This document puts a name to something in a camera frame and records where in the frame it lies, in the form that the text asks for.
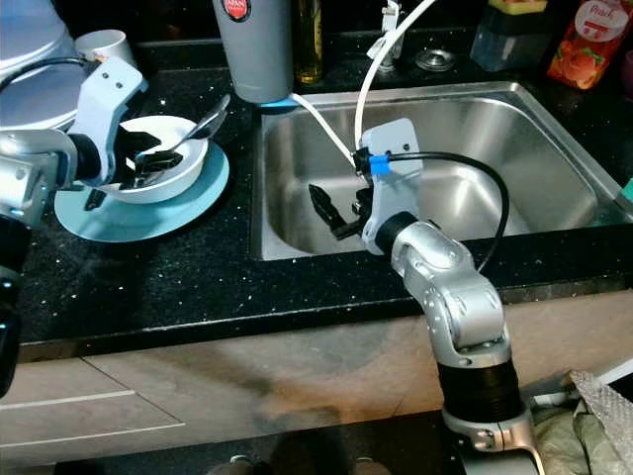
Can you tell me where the peach juice carton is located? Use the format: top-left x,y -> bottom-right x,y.
546,0 -> 632,92

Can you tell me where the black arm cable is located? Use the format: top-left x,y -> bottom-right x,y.
0,54 -> 105,80
386,150 -> 511,275

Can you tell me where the round metal countertop ring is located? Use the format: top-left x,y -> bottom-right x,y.
414,47 -> 457,72

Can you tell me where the clear bubble wrap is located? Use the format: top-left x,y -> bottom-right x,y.
534,369 -> 633,475

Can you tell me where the dark clear sponge container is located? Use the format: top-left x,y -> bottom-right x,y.
470,0 -> 555,72

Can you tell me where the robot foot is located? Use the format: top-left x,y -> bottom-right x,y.
226,455 -> 263,475
351,457 -> 392,475

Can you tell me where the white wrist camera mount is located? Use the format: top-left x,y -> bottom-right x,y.
356,119 -> 424,256
74,56 -> 149,191

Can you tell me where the grey tumbler with red logo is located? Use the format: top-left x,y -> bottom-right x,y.
216,0 -> 296,106

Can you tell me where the beige cabinet front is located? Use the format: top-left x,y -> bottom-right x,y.
0,287 -> 633,466

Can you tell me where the metal spoon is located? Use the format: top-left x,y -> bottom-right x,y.
158,94 -> 231,169

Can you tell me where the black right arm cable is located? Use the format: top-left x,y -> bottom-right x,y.
386,150 -> 511,275

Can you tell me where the stainless steel sink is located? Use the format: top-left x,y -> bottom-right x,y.
250,81 -> 633,263

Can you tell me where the white hose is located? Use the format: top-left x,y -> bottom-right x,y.
292,0 -> 441,169

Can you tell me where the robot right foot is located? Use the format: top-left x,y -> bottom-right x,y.
351,457 -> 392,475

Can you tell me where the yellow oil bottle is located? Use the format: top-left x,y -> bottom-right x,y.
293,0 -> 324,87

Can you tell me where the yellow sponge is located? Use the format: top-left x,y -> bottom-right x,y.
488,0 -> 550,16

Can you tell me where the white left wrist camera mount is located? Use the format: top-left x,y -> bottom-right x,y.
74,56 -> 149,191

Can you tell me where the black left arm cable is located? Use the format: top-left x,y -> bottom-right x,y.
0,54 -> 105,80

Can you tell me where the white mug with print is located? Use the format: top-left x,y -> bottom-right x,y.
74,30 -> 136,72

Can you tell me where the white domed dish cover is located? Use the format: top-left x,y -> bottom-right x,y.
0,0 -> 75,80

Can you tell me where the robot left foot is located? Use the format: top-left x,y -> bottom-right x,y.
226,455 -> 263,475

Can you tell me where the metal faucet base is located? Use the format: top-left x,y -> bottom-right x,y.
381,0 -> 411,65

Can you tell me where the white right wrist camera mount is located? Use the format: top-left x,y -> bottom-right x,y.
356,119 -> 424,256

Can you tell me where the light blue plate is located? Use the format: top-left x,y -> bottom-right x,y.
53,139 -> 230,244

